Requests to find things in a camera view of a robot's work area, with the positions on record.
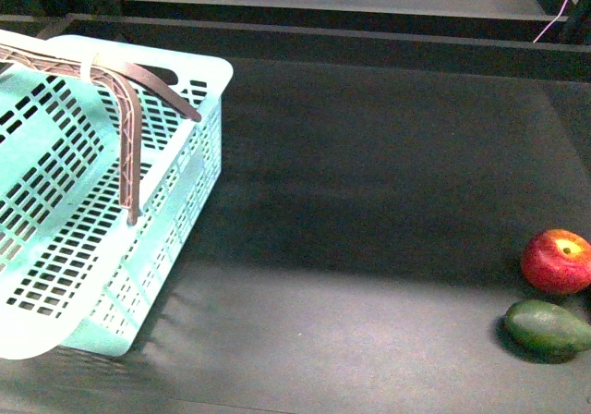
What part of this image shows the pink cable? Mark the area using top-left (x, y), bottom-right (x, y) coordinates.
top-left (533, 0), bottom-right (577, 44)

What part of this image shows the green avocado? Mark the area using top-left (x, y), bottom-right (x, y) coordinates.
top-left (503, 299), bottom-right (590, 356)

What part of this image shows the red apple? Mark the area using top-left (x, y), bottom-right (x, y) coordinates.
top-left (521, 229), bottom-right (590, 295)

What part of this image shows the light blue plastic basket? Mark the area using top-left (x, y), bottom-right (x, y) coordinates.
top-left (1, 31), bottom-right (233, 359)

